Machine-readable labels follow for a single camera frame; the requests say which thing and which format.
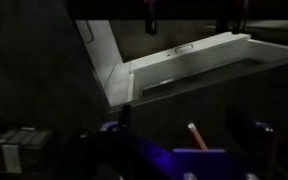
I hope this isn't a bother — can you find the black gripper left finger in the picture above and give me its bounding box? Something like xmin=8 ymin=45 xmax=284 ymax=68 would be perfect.
xmin=145 ymin=0 xmax=159 ymax=36

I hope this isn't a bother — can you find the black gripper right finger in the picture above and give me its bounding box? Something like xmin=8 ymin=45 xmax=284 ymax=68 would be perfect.
xmin=216 ymin=0 xmax=249 ymax=35

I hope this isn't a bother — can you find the pink marker with white cap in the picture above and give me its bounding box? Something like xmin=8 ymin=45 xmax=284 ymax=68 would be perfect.
xmin=187 ymin=122 xmax=209 ymax=151

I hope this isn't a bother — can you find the white open box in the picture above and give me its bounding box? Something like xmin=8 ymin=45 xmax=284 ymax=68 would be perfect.
xmin=127 ymin=32 xmax=288 ymax=108

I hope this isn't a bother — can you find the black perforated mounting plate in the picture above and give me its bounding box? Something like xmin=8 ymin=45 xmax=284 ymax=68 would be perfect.
xmin=98 ymin=120 xmax=277 ymax=180

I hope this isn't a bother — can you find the gray ribbed box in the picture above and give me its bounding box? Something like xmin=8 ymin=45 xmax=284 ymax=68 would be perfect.
xmin=0 ymin=126 xmax=53 ymax=175

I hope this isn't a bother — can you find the white cabinet door with handle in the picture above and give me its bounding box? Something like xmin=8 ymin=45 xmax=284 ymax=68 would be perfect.
xmin=74 ymin=19 xmax=132 ymax=108

